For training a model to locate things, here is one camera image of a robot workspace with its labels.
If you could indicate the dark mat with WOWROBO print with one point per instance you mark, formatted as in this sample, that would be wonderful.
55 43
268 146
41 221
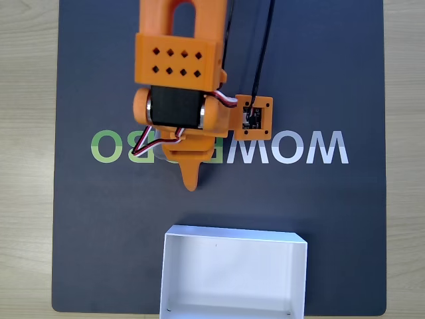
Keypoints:
99 216

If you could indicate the white cardboard box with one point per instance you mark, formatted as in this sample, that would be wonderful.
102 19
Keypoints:
229 276

